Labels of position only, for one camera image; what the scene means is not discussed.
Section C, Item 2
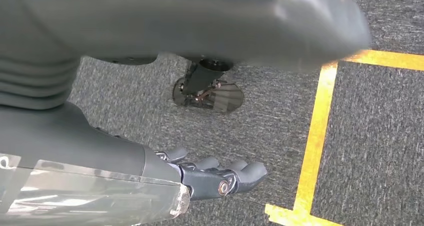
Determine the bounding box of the dark robot foot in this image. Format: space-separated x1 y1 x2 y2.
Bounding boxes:
171 59 245 115

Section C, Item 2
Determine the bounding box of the yellow floor tape marking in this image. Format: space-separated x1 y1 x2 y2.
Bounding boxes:
264 49 424 226

